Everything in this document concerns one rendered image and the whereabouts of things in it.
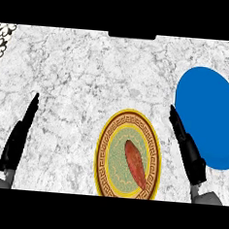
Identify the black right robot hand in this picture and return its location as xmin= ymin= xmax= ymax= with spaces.
xmin=164 ymin=104 xmax=213 ymax=188

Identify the blue plate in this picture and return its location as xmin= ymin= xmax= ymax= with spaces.
xmin=169 ymin=64 xmax=229 ymax=171

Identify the yellow patterned plate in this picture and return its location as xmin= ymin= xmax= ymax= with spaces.
xmin=91 ymin=106 xmax=166 ymax=202

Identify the reddish brown sweet potato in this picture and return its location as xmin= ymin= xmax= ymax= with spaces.
xmin=120 ymin=139 xmax=151 ymax=192

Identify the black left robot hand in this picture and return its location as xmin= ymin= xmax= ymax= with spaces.
xmin=0 ymin=89 xmax=42 ymax=176

